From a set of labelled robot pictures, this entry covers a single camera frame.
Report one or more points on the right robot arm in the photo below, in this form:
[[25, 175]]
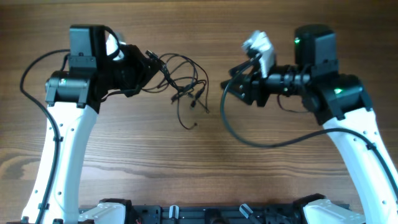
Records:
[[341, 106]]

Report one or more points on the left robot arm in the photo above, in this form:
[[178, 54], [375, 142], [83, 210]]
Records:
[[96, 65]]

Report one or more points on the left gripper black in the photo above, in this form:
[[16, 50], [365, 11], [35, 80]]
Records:
[[137, 70]]

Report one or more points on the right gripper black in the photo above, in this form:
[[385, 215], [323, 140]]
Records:
[[254, 86]]

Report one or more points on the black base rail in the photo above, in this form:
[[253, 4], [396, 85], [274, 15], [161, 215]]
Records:
[[112, 210]]

